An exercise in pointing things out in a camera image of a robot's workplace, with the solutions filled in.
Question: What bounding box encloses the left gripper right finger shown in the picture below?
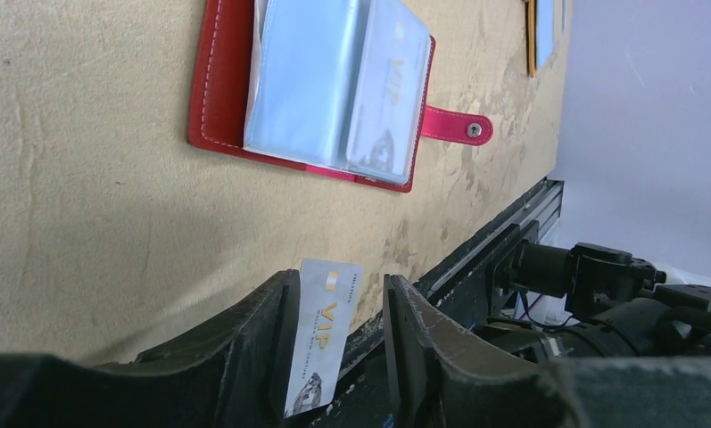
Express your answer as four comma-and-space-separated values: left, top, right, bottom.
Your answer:
384, 276, 711, 427

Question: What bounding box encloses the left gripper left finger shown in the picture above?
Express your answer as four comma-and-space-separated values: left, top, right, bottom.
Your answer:
0, 269, 301, 427

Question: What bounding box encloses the white VIP card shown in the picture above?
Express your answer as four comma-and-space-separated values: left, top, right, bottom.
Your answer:
285, 259, 362, 418

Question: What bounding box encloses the red card holder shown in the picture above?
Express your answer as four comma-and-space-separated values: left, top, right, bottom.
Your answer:
187, 1, 493, 193

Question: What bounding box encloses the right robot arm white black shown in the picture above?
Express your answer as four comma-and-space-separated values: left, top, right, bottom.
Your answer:
473, 240, 711, 363

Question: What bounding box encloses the open brown card holder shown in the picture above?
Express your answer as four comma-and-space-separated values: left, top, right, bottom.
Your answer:
524, 0, 569, 78

